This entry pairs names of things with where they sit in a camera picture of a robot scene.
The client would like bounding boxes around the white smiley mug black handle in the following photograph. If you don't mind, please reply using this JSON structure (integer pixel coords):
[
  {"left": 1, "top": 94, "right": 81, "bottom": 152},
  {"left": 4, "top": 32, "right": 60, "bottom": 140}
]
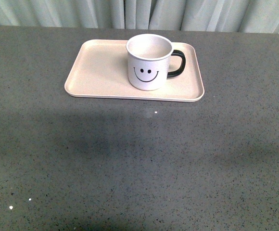
[{"left": 126, "top": 34, "right": 186, "bottom": 91}]

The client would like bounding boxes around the beige rectangular plastic tray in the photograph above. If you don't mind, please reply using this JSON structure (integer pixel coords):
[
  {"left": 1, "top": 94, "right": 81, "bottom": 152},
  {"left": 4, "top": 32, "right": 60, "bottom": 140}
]
[{"left": 64, "top": 39, "right": 205, "bottom": 102}]

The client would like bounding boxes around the pale green pleated curtain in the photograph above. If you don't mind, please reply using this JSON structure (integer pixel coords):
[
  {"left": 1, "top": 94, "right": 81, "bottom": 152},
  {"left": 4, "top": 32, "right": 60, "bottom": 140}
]
[{"left": 0, "top": 0, "right": 279, "bottom": 34}]

